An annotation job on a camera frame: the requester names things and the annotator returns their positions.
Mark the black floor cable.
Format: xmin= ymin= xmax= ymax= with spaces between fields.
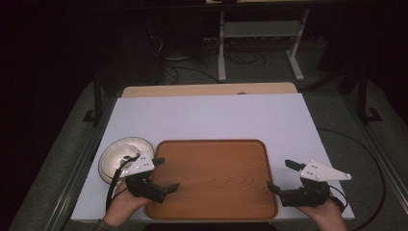
xmin=316 ymin=127 xmax=387 ymax=231

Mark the brown wooden tray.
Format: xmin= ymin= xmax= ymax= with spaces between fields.
xmin=144 ymin=139 xmax=279 ymax=222

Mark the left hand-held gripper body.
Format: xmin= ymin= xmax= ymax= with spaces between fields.
xmin=120 ymin=152 xmax=169 ymax=204

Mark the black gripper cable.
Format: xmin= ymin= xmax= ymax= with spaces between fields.
xmin=105 ymin=153 xmax=142 ymax=212
xmin=327 ymin=185 xmax=349 ymax=214

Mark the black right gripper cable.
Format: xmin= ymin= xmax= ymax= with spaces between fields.
xmin=327 ymin=185 xmax=349 ymax=214

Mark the aluminium rail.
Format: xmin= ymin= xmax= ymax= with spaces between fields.
xmin=342 ymin=95 xmax=408 ymax=206
xmin=43 ymin=95 xmax=117 ymax=231

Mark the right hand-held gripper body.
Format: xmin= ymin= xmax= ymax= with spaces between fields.
xmin=278 ymin=160 xmax=352 ymax=208

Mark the black cable bundle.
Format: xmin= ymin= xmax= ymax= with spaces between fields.
xmin=163 ymin=47 xmax=268 ymax=86

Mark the white plate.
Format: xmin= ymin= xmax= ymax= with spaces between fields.
xmin=97 ymin=137 xmax=156 ymax=186

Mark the white board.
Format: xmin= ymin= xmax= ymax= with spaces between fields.
xmin=70 ymin=93 xmax=356 ymax=223

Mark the black metal stand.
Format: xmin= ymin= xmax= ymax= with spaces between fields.
xmin=356 ymin=65 xmax=384 ymax=125
xmin=82 ymin=71 xmax=104 ymax=127

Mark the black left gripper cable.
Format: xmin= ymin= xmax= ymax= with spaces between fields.
xmin=105 ymin=153 xmax=142 ymax=212

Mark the person's right hand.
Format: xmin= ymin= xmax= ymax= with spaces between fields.
xmin=295 ymin=192 xmax=349 ymax=231

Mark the person's left hand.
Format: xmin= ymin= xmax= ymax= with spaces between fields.
xmin=102 ymin=180 xmax=152 ymax=228

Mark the white metal stand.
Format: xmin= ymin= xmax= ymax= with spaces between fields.
xmin=217 ymin=8 xmax=312 ymax=83

